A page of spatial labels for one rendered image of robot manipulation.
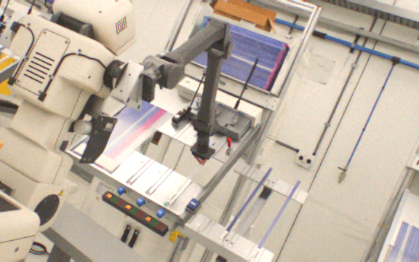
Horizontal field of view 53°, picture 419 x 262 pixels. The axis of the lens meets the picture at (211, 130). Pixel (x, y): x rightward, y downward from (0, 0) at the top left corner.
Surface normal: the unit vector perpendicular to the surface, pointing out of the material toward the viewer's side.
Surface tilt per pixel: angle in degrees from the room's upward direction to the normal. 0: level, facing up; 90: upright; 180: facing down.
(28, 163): 82
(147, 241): 90
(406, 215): 44
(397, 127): 90
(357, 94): 90
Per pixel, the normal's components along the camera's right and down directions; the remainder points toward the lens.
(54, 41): -0.25, -0.21
